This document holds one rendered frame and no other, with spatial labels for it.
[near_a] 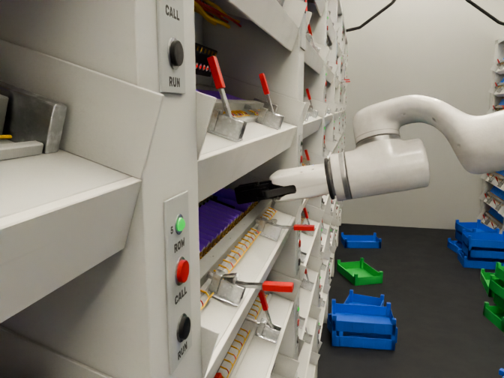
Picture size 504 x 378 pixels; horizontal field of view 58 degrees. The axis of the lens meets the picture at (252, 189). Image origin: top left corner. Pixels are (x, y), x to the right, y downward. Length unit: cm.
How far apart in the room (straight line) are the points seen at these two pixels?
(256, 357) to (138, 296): 54
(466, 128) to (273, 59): 41
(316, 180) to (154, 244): 52
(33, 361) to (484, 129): 64
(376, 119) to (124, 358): 60
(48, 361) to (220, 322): 22
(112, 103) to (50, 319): 15
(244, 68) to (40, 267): 80
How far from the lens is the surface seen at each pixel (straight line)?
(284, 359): 110
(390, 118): 80
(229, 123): 50
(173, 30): 31
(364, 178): 78
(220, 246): 63
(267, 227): 79
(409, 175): 78
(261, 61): 96
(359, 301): 288
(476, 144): 75
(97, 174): 26
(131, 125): 27
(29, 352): 35
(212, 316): 51
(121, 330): 31
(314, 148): 165
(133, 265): 29
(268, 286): 54
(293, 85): 95
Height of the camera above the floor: 116
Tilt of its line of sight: 10 degrees down
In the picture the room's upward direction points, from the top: straight up
